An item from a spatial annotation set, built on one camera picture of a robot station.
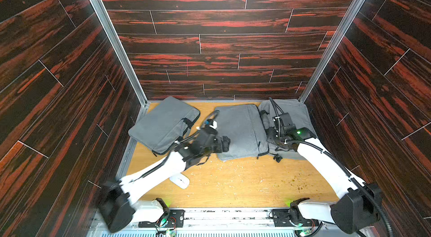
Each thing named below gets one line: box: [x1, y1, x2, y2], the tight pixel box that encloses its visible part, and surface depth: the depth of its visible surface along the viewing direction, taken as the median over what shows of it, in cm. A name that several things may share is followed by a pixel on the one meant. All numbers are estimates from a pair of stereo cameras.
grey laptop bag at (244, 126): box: [216, 103, 270, 161], surface depth 95 cm
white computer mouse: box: [169, 172, 191, 190], surface depth 85 cm
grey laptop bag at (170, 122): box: [127, 96, 201, 155], surface depth 106 cm
